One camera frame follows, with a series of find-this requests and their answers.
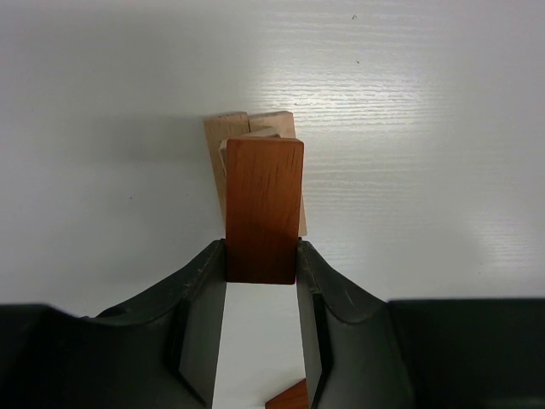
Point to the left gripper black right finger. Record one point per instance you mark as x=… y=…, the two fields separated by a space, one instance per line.
x=362 y=352

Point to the long light wood block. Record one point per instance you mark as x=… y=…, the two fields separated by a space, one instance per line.
x=281 y=128

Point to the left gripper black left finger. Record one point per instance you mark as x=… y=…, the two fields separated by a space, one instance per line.
x=158 y=349

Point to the red-brown triangle wood block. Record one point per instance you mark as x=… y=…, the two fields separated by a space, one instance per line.
x=295 y=397

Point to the engraved light wood block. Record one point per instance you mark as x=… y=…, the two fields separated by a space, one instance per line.
x=217 y=129

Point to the red-brown arch wood block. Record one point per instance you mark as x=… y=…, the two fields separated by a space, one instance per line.
x=263 y=207

